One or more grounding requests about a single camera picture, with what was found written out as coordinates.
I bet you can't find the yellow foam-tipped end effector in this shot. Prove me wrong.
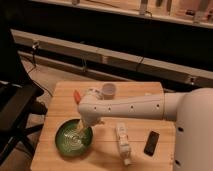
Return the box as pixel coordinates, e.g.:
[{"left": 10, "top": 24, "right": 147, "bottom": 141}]
[{"left": 77, "top": 121, "right": 84, "bottom": 131}]

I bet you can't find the green ceramic bowl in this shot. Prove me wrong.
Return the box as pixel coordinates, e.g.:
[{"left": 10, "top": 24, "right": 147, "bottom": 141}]
[{"left": 55, "top": 119, "right": 93, "bottom": 157}]

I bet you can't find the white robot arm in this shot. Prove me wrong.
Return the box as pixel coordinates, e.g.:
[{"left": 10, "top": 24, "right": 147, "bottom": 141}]
[{"left": 78, "top": 88, "right": 213, "bottom": 171}]

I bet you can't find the orange carrot toy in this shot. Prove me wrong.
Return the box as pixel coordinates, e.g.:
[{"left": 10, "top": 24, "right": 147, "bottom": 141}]
[{"left": 74, "top": 90, "right": 81, "bottom": 104}]

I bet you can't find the white plastic bottle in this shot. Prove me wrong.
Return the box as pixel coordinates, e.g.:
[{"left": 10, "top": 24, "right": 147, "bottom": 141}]
[{"left": 116, "top": 122, "right": 131, "bottom": 166}]

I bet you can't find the black office chair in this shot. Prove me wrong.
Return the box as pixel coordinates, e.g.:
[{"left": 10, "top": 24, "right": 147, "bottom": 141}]
[{"left": 0, "top": 19, "right": 47, "bottom": 166}]

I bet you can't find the black remote control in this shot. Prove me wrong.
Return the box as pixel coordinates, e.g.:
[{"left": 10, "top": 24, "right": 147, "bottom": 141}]
[{"left": 144, "top": 131, "right": 159, "bottom": 156}]

